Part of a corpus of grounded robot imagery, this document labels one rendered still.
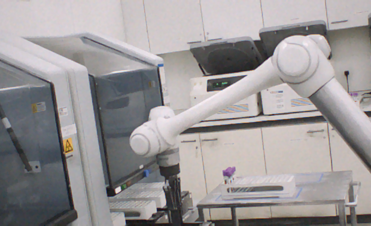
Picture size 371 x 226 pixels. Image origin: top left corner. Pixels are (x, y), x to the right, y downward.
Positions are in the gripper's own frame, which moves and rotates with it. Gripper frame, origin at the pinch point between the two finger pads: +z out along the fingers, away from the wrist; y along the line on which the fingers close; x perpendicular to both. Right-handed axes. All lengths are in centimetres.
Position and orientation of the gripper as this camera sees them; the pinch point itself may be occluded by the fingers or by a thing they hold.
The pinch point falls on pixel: (176, 216)
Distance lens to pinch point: 198.2
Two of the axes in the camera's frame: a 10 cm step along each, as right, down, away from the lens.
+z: 1.4, 9.8, 1.1
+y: -3.3, 1.5, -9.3
